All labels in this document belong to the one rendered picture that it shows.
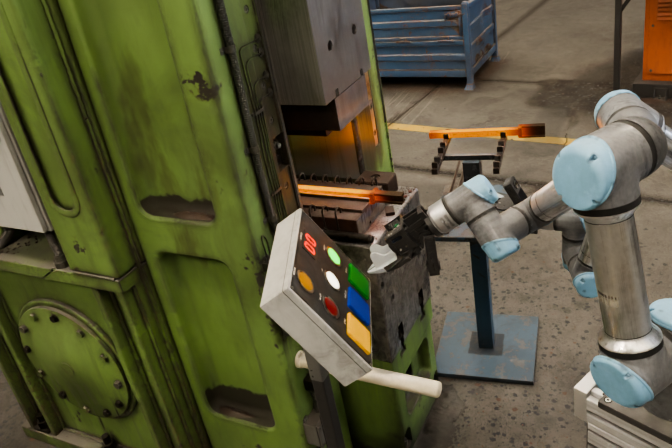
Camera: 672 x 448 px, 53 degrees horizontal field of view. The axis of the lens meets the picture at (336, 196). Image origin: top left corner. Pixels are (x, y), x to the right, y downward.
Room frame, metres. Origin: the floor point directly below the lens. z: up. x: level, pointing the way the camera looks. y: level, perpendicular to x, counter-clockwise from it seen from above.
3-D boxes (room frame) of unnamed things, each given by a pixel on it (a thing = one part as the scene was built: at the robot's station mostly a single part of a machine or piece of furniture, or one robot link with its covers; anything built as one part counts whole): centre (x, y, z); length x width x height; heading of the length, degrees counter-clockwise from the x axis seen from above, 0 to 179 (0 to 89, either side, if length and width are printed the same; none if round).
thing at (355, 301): (1.30, 0.00, 1.01); 0.07 x 0.05 x 0.07; 173
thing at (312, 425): (1.59, 0.19, 0.36); 0.09 x 0.07 x 0.12; 148
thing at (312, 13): (1.98, 0.06, 1.56); 0.42 x 0.39 x 0.40; 58
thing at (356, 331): (1.20, 0.01, 1.01); 0.07 x 0.05 x 0.07; 173
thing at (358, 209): (1.94, 0.08, 0.96); 0.42 x 0.20 x 0.09; 58
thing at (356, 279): (1.39, -0.01, 1.01); 0.07 x 0.05 x 0.07; 173
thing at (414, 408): (1.99, 0.06, 0.23); 0.55 x 0.37 x 0.47; 58
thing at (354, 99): (1.94, 0.08, 1.32); 0.42 x 0.20 x 0.10; 58
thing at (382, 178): (2.01, -0.14, 0.95); 0.12 x 0.08 x 0.06; 58
